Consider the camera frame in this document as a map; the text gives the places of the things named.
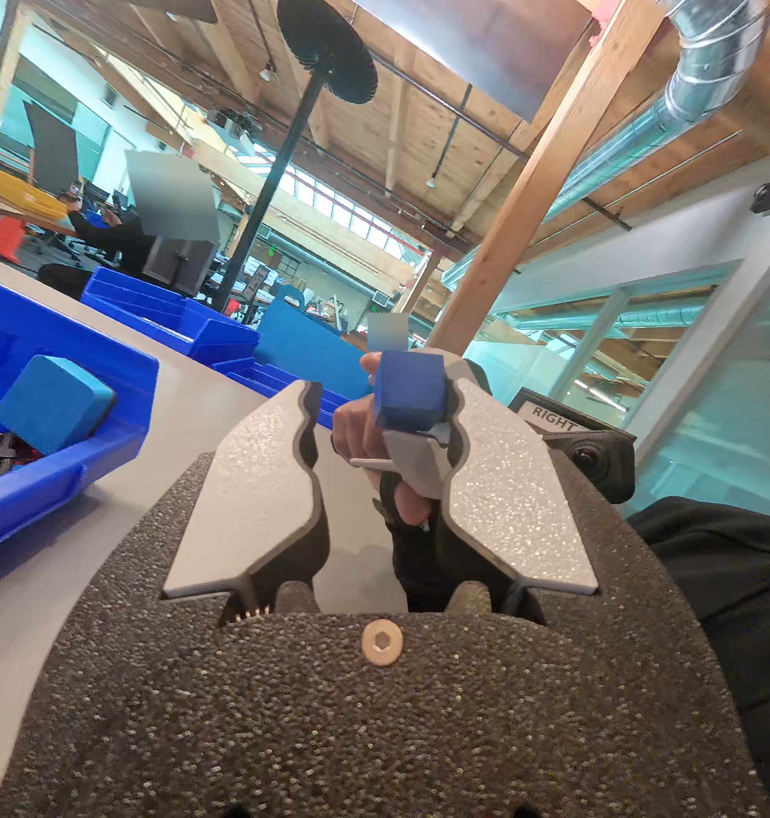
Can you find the blue divider panel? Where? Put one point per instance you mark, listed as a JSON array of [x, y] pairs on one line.
[[308, 345]]

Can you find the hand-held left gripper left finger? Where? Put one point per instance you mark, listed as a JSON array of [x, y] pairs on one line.
[[257, 505]]

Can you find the orange chair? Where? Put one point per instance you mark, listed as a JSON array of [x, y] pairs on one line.
[[1, 239]]

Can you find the person's right hand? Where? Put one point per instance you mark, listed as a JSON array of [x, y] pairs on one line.
[[359, 428]]

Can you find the small blue bin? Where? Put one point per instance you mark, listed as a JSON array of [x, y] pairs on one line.
[[167, 319]]

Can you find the wooden beam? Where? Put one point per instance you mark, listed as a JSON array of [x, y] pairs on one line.
[[538, 192]]

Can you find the silver ventilation duct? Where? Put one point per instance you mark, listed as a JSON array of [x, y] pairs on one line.
[[679, 108], [647, 317]]

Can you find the large blue storage bin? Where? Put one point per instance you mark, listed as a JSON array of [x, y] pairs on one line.
[[71, 473]]

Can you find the grey monitor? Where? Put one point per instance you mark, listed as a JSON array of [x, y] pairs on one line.
[[180, 262]]

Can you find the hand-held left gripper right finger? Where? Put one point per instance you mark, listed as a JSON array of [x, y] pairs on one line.
[[519, 505]]

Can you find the black office chair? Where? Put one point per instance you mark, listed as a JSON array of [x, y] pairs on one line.
[[62, 281]]

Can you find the shallow blue bin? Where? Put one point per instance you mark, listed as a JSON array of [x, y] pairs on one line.
[[270, 383]]

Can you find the blue whiteboard eraser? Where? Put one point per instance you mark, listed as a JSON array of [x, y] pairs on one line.
[[52, 402]]

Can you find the black pole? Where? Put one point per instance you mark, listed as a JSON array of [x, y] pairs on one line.
[[276, 166]]

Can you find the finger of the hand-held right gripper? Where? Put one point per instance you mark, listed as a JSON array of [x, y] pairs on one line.
[[458, 370], [423, 460]]

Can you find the dark blue wooden block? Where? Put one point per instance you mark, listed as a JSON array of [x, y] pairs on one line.
[[410, 390]]

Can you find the yellow bin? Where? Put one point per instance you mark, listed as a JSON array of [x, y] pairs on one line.
[[20, 192]]

